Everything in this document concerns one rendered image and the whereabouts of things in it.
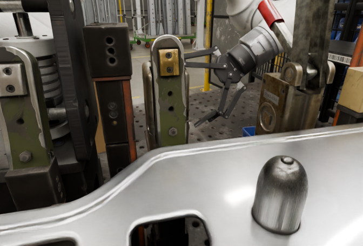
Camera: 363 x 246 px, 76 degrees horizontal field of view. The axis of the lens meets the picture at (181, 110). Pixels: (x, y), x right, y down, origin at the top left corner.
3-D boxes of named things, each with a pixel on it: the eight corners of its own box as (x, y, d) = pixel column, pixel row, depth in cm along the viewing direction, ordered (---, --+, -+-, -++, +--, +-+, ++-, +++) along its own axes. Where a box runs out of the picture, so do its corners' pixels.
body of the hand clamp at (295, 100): (253, 267, 42) (289, 84, 28) (237, 234, 48) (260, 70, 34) (282, 260, 44) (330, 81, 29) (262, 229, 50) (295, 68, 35)
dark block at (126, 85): (121, 270, 42) (81, 24, 25) (122, 236, 48) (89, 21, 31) (149, 264, 43) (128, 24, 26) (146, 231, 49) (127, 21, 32)
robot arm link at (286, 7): (285, 64, 57) (255, 48, 68) (339, 25, 56) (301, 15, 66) (272, 28, 51) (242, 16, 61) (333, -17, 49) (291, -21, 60)
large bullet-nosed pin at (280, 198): (263, 254, 16) (281, 176, 13) (242, 217, 18) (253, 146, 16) (304, 245, 16) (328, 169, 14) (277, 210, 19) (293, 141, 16)
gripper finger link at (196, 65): (226, 69, 57) (227, 63, 57) (181, 65, 57) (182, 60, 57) (224, 70, 61) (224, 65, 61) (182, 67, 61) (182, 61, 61)
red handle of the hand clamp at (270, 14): (300, 72, 27) (254, -3, 36) (291, 83, 29) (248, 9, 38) (330, 70, 28) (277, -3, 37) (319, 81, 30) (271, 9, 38)
